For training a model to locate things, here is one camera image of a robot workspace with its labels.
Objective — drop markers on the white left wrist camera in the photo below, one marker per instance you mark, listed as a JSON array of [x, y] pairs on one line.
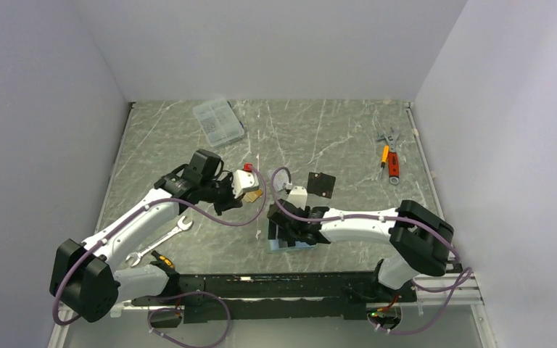
[[244, 181]]

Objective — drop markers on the clear plastic organizer box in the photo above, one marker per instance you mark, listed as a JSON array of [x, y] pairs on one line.
[[218, 122]]

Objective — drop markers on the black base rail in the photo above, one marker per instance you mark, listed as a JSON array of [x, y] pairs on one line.
[[347, 295]]

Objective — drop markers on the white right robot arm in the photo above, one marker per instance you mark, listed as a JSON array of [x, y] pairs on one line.
[[422, 241]]

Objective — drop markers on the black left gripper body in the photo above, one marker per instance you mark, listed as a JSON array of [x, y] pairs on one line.
[[219, 193]]

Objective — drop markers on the yellow black screwdriver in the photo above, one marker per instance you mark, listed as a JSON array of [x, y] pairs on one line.
[[163, 259]]

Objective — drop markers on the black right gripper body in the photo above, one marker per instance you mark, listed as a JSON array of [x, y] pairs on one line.
[[288, 235]]

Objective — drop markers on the silver open-end wrench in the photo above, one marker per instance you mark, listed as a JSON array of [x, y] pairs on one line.
[[134, 258]]

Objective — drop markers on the green card holder wallet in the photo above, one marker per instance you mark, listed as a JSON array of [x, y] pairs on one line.
[[280, 245]]

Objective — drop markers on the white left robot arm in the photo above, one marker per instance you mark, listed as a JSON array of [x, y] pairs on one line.
[[86, 281]]

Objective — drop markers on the orange small screwdriver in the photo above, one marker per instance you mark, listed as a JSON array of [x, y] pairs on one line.
[[384, 156]]

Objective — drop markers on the aluminium frame rail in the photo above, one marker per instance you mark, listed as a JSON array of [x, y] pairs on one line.
[[433, 296]]

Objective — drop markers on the red adjustable wrench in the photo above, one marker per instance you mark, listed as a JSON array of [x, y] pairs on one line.
[[393, 164]]

